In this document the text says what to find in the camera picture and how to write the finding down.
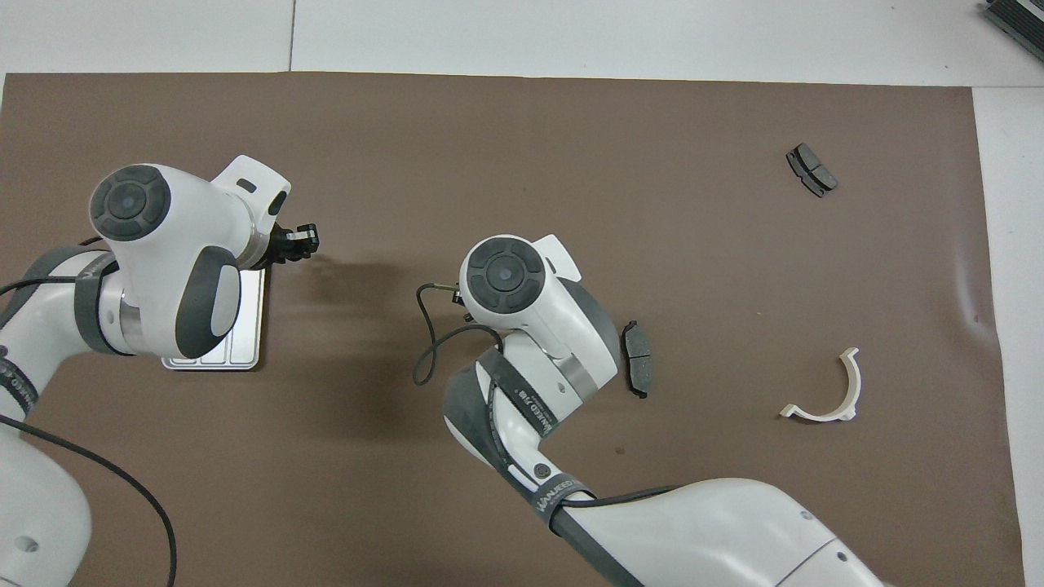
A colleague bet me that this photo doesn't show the short grey brake pad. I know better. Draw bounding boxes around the short grey brake pad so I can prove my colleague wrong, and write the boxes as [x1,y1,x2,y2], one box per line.
[785,143,839,199]

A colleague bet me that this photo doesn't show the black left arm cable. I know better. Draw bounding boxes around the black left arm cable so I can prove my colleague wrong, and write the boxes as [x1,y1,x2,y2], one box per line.
[0,236,179,587]

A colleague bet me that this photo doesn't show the long grey brake pad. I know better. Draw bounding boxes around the long grey brake pad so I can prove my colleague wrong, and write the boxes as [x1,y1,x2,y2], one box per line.
[620,320,656,399]

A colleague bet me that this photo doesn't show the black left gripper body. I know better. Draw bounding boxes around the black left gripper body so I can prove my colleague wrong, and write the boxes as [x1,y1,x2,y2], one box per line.
[259,220,298,270]

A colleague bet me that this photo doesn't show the white curved plastic bracket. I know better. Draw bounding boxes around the white curved plastic bracket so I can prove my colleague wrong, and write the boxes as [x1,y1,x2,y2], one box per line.
[779,347,862,423]

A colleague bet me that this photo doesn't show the black ribbed metal device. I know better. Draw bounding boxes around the black ribbed metal device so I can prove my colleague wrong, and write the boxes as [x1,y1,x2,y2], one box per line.
[983,0,1044,42]

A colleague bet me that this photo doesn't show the silver metal tray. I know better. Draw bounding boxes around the silver metal tray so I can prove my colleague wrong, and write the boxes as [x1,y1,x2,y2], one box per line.
[161,267,267,372]

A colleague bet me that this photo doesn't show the brown table mat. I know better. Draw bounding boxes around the brown table mat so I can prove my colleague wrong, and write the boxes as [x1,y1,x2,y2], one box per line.
[0,72,1027,587]

